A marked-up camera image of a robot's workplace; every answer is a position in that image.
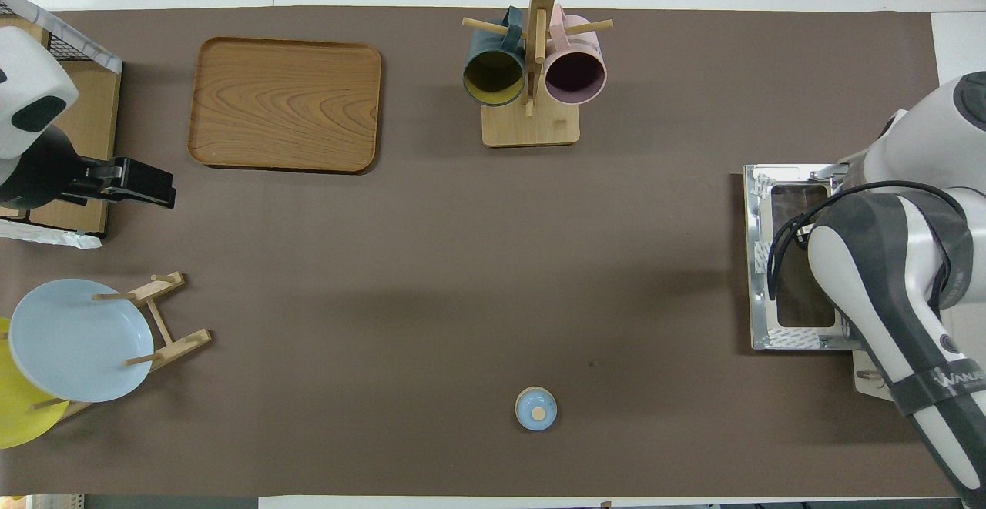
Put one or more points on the beige oven knob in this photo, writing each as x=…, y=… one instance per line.
x=869, y=376

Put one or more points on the small blue knobbed lid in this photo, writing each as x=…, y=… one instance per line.
x=535, y=409

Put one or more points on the brown wooden tray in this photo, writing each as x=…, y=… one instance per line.
x=285, y=105

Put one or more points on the wooden mug rack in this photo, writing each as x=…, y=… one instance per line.
x=531, y=128

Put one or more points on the brown table mat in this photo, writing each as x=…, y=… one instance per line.
x=308, y=301

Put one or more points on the light blue plate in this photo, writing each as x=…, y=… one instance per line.
x=77, y=339

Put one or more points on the wooden plate rack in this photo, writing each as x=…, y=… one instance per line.
x=173, y=347

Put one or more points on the dark teal mug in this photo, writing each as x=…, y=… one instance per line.
x=493, y=78

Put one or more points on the pink mug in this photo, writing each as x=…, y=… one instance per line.
x=574, y=78

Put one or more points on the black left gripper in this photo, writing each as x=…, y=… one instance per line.
x=46, y=178

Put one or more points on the yellow plate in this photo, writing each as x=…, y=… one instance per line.
x=19, y=420

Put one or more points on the glass oven door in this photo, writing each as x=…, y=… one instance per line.
x=759, y=324

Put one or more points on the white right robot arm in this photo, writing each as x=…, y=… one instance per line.
x=870, y=262

